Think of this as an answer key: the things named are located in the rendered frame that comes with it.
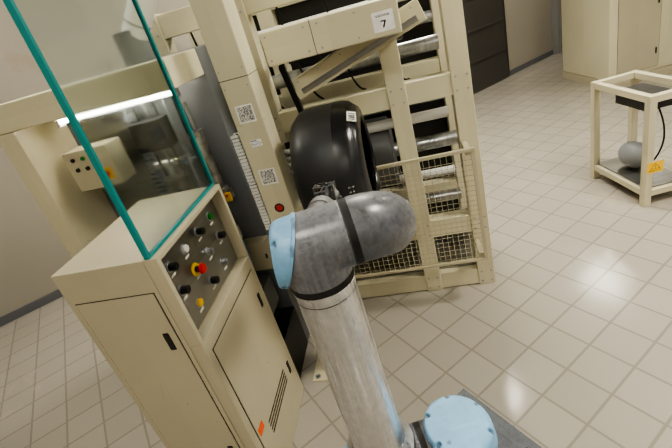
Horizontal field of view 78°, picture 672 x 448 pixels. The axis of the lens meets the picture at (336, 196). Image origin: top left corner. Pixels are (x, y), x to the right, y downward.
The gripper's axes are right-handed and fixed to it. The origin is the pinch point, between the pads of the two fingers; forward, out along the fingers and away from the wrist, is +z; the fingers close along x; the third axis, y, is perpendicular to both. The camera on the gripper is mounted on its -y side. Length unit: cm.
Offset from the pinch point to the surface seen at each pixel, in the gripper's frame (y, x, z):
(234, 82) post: 46, 33, 22
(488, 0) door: 71, -177, 563
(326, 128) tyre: 21.0, 0.0, 17.3
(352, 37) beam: 52, -15, 48
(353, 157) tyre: 8.9, -8.7, 11.2
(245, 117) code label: 32, 33, 24
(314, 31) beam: 58, 1, 47
